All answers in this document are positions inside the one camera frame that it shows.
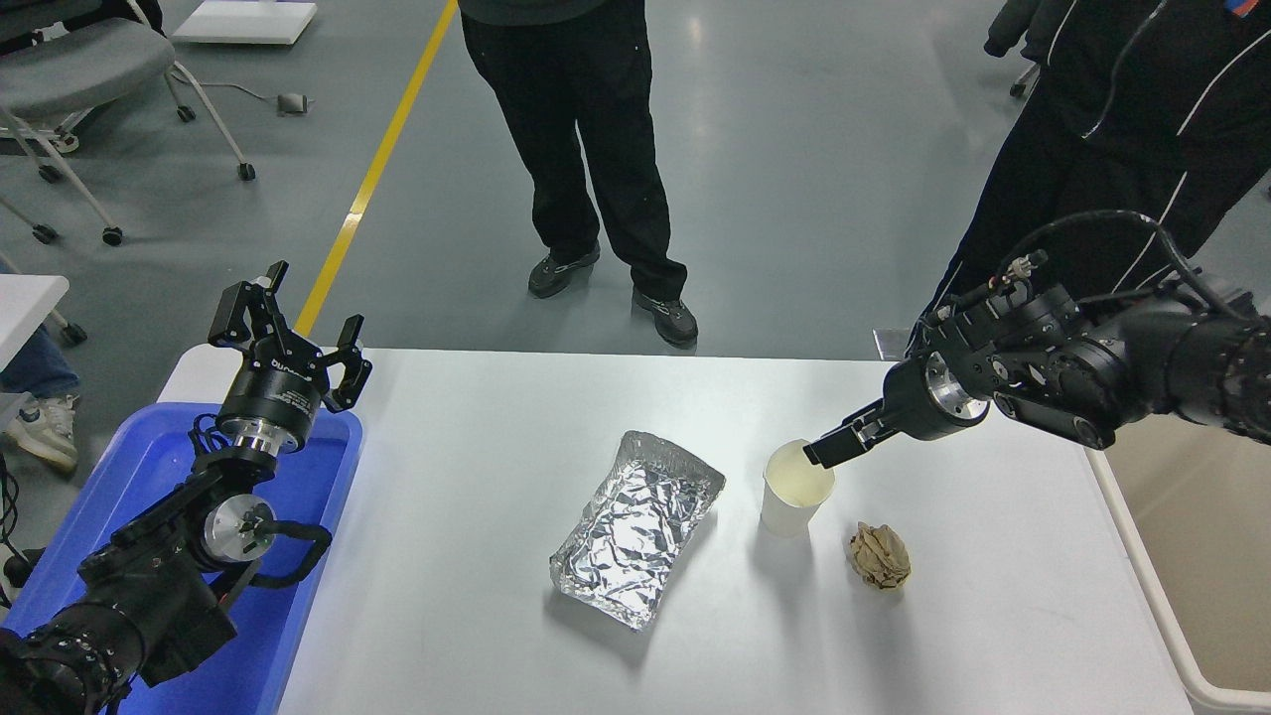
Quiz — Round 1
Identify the white flat board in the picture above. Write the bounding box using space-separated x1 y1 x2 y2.
172 0 319 47

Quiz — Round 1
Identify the black cable bundle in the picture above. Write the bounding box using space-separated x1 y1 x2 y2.
0 459 46 609

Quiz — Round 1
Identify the large pale bin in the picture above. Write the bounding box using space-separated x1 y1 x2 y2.
1082 412 1271 715

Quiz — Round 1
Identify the grey rolling chair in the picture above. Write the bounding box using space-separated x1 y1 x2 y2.
0 0 257 247

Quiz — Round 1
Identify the crumpled tan paper ball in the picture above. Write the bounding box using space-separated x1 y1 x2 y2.
849 522 913 592

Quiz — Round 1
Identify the grey floor cable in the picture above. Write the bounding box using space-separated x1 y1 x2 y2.
171 71 284 106

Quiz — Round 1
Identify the person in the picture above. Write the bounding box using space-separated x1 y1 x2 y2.
459 0 699 349
909 0 1271 358
0 328 80 476

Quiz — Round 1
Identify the blue plastic tray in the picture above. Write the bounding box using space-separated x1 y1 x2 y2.
0 402 363 715

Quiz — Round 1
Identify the white paper cup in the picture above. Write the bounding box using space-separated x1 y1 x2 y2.
760 439 837 539

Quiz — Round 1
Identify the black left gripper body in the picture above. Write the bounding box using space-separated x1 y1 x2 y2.
216 343 331 443

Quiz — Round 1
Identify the small white table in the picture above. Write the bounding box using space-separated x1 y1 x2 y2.
0 275 71 373

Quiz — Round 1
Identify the crumpled foil tray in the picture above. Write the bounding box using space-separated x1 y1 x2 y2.
548 430 726 634

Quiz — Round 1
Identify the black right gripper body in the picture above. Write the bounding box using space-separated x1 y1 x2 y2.
880 354 972 444

